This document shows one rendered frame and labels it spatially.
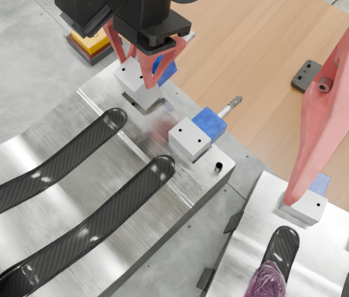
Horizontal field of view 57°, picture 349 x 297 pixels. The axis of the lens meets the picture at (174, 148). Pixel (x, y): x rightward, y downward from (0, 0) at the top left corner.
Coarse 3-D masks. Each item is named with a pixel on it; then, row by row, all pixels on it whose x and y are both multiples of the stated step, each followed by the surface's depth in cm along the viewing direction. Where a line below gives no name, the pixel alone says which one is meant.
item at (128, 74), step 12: (192, 36) 48; (132, 60) 45; (156, 60) 46; (120, 72) 45; (132, 72) 45; (168, 72) 47; (120, 84) 48; (132, 84) 44; (144, 84) 44; (156, 84) 46; (132, 96) 48; (144, 96) 46; (156, 96) 48; (144, 108) 48
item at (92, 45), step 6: (72, 30) 62; (102, 30) 62; (72, 36) 64; (78, 36) 62; (96, 36) 62; (102, 36) 62; (78, 42) 63; (84, 42) 61; (90, 42) 61; (96, 42) 61; (102, 42) 62; (84, 48) 63; (90, 48) 61; (96, 48) 62
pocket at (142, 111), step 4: (124, 92) 51; (124, 96) 52; (128, 96) 53; (128, 100) 53; (132, 100) 53; (156, 100) 52; (160, 100) 52; (132, 104) 54; (136, 104) 53; (152, 104) 53; (156, 104) 53; (136, 108) 53; (140, 108) 53; (148, 108) 53; (140, 112) 52; (144, 112) 52
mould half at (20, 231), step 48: (96, 96) 50; (0, 144) 47; (48, 144) 48; (144, 144) 47; (48, 192) 45; (96, 192) 45; (192, 192) 44; (0, 240) 39; (48, 240) 41; (144, 240) 43; (48, 288) 37; (96, 288) 39
